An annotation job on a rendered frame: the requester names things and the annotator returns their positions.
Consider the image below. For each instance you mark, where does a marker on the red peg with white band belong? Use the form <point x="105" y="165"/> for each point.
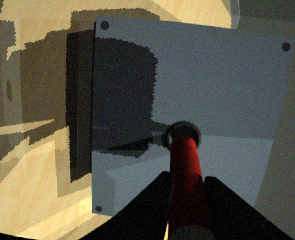
<point x="188" y="218"/>

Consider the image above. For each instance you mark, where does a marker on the dark grey square panel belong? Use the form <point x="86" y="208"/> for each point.
<point x="155" y="80"/>

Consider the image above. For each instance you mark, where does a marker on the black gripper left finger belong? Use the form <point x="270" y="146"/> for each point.
<point x="144" y="218"/>

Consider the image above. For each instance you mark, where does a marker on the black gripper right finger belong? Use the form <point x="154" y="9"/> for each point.
<point x="233" y="218"/>

